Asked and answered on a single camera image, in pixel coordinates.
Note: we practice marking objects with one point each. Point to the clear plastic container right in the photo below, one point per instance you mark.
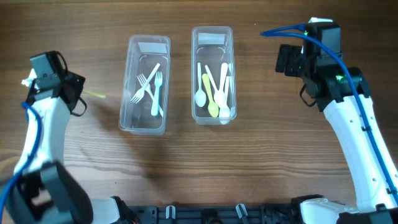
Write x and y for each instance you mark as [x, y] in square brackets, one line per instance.
[212, 46]

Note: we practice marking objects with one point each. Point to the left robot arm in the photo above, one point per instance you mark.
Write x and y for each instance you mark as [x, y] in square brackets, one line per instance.
[41, 189]

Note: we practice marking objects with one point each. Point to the yellow plastic spoon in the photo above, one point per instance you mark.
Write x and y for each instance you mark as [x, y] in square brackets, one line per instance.
[212, 106]

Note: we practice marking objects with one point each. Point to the beige plastic fork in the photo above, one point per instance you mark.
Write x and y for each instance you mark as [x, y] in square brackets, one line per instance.
[95, 94]

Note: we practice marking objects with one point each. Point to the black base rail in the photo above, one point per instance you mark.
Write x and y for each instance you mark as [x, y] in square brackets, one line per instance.
[278, 213]

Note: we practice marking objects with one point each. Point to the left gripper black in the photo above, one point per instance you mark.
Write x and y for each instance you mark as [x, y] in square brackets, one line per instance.
[79, 81]

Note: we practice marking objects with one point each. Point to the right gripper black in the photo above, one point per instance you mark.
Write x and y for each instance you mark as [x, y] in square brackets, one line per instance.
[293, 53]

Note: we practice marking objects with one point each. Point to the clear plastic container left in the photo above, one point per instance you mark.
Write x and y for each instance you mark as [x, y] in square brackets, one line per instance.
[143, 53]

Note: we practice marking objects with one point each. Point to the clear plastic container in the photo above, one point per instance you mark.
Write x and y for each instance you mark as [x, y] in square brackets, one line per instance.
[143, 53]
[212, 46]

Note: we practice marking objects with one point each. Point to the white plastic spoon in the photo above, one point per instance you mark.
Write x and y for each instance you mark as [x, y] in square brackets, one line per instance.
[223, 73]
[213, 82]
[200, 96]
[225, 110]

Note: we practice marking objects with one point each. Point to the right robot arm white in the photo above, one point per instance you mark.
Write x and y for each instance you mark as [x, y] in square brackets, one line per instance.
[343, 96]

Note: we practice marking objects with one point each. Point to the white plastic fork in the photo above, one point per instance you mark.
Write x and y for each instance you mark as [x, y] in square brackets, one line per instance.
[138, 96]
[158, 84]

